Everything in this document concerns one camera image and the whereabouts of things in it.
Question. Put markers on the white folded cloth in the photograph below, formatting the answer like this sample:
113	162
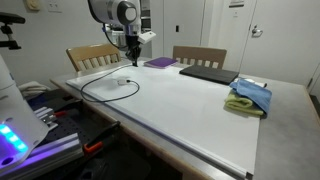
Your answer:
33	89

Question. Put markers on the silver metal brackets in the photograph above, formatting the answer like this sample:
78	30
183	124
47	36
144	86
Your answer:
45	116

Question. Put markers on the white kitchen base cabinet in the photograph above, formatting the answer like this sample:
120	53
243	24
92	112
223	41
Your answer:
146	50

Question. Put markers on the white paper door sign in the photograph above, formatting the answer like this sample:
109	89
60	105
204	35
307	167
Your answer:
236	3

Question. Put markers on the blue cloth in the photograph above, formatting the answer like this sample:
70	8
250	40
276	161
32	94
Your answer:
253	93

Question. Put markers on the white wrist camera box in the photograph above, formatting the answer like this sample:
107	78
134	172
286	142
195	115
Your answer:
147	37

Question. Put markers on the white charger adapter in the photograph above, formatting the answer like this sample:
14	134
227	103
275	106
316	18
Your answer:
123	81

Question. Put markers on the closed black laptop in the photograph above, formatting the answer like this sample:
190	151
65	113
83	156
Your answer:
210	74

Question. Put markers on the purple notebook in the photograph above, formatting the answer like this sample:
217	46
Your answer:
161	62

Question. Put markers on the white wall switch plate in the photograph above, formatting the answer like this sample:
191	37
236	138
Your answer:
54	5

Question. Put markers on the aluminium profile rail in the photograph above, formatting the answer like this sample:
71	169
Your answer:
50	153

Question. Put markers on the white door with paper sign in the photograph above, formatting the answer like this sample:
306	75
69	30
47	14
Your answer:
226	36

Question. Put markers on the yellow-green cloth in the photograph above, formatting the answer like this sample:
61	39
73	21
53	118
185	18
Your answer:
238	102

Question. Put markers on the black camera on stand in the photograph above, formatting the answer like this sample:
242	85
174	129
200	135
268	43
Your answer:
11	18

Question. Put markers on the beige wall thermostat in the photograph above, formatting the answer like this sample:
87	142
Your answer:
32	4

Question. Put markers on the light wooden slat-back chair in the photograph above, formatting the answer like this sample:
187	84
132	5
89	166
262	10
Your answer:
200	53
93	53

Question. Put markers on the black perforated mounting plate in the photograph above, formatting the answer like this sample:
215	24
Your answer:
73	125

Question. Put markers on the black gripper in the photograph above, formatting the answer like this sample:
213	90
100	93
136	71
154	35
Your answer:
133	41

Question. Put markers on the white whiteboard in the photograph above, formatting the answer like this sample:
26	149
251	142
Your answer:
183	110

